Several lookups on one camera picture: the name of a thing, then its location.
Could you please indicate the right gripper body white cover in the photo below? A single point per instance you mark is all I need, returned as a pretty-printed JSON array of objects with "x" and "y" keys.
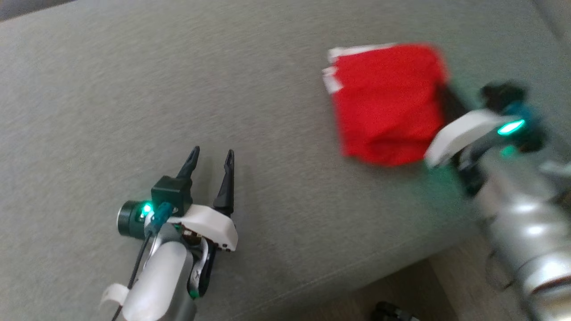
[{"x": 464, "y": 133}]

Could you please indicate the grey sofa seat cushion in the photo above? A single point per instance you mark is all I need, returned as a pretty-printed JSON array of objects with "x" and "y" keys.
[{"x": 267, "y": 111}]

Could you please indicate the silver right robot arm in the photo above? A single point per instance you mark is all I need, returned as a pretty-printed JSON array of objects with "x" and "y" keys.
[{"x": 526, "y": 227}]

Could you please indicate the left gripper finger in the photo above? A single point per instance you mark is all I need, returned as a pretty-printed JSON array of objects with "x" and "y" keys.
[
  {"x": 191, "y": 162},
  {"x": 226, "y": 187}
]

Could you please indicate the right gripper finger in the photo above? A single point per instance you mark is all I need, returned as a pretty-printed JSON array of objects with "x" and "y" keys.
[{"x": 451, "y": 104}]

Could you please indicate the red white sports shirt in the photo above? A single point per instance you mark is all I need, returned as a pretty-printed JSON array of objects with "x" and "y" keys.
[{"x": 388, "y": 107}]

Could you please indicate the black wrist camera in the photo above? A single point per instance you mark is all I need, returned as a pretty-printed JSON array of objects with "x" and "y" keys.
[
  {"x": 504, "y": 93},
  {"x": 171, "y": 194}
]

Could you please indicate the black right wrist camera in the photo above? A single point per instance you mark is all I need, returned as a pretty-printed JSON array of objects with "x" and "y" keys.
[{"x": 504, "y": 93}]

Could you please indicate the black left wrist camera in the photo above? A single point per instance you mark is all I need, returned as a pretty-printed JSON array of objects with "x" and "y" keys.
[{"x": 171, "y": 194}]

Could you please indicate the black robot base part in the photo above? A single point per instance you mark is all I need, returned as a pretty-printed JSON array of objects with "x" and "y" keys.
[{"x": 392, "y": 313}]

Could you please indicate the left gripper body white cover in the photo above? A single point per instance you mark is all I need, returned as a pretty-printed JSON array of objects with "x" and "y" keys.
[{"x": 209, "y": 225}]

